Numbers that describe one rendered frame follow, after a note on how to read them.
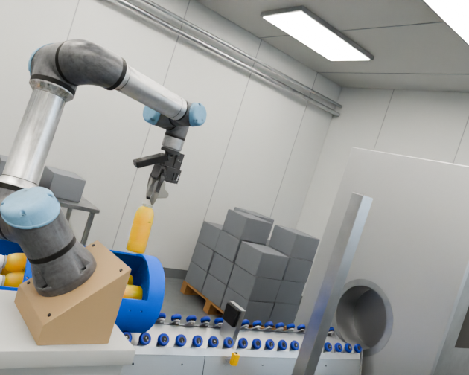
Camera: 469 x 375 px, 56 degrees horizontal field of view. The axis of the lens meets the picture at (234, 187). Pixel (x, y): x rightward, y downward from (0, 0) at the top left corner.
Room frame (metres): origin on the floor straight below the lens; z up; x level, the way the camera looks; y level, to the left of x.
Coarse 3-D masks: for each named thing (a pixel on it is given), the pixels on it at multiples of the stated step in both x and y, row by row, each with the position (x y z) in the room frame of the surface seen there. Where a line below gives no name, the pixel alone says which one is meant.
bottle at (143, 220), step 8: (144, 208) 1.55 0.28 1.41; (152, 208) 1.58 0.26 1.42; (136, 216) 1.55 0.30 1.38; (144, 216) 1.54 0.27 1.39; (152, 216) 1.56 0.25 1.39; (136, 224) 1.54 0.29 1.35; (144, 224) 1.54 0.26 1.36; (152, 224) 1.57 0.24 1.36; (136, 232) 1.53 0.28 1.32; (144, 232) 1.54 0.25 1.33; (128, 240) 1.55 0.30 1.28; (136, 240) 1.53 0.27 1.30; (144, 240) 1.54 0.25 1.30; (128, 248) 1.54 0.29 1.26; (136, 248) 1.53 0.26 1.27; (144, 248) 1.55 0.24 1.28
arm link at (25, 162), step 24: (48, 48) 1.14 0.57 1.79; (48, 72) 1.13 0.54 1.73; (48, 96) 1.13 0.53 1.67; (72, 96) 1.18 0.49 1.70; (24, 120) 1.11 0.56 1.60; (48, 120) 1.12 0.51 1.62; (24, 144) 1.09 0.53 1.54; (48, 144) 1.13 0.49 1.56; (24, 168) 1.08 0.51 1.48; (0, 192) 1.04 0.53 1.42
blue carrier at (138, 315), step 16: (0, 240) 1.43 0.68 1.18; (128, 256) 1.66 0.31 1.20; (144, 256) 1.61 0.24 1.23; (144, 272) 1.68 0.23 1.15; (160, 272) 1.56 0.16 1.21; (0, 288) 1.23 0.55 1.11; (16, 288) 1.26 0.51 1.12; (144, 288) 1.65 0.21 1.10; (160, 288) 1.53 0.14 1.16; (128, 304) 1.45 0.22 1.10; (144, 304) 1.49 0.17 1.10; (160, 304) 1.52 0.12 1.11; (128, 320) 1.47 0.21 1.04; (144, 320) 1.50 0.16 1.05
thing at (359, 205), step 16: (352, 192) 1.70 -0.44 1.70; (352, 208) 1.68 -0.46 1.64; (368, 208) 1.68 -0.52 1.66; (352, 224) 1.66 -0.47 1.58; (336, 240) 1.70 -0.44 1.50; (352, 240) 1.67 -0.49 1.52; (336, 256) 1.68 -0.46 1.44; (352, 256) 1.68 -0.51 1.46; (336, 272) 1.66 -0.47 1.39; (320, 288) 1.70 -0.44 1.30; (336, 288) 1.67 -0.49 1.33; (320, 304) 1.68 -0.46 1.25; (336, 304) 1.68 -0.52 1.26; (320, 320) 1.66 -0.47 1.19; (304, 336) 1.70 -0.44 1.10; (320, 336) 1.67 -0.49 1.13; (304, 352) 1.68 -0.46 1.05; (320, 352) 1.68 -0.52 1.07; (304, 368) 1.66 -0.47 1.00
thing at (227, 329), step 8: (232, 304) 1.90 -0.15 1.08; (224, 312) 1.90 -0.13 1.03; (232, 312) 1.86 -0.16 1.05; (240, 312) 1.84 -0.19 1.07; (224, 320) 1.91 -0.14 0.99; (232, 320) 1.84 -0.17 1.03; (240, 320) 1.84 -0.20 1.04; (224, 328) 1.90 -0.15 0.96; (232, 328) 1.85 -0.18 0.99; (224, 336) 1.88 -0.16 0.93; (232, 336) 1.84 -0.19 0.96
